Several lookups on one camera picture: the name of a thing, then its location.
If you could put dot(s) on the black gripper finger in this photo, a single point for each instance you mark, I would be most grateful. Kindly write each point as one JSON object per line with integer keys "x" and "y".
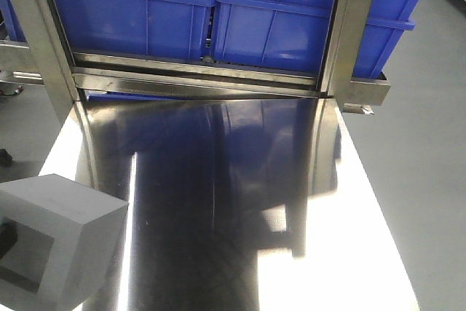
{"x": 8, "y": 238}

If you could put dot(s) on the gray hollow cube base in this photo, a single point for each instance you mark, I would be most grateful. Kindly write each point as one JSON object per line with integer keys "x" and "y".
{"x": 66, "y": 237}

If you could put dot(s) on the blue bin with red items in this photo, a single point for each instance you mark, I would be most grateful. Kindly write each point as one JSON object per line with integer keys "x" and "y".
{"x": 161, "y": 28}

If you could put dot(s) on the blue plastic bin right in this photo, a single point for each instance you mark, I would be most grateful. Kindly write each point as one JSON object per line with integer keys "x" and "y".
{"x": 291, "y": 34}

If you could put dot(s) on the stainless steel shelf frame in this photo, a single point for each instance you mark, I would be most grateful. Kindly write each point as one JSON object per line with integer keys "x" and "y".
{"x": 46, "y": 57}

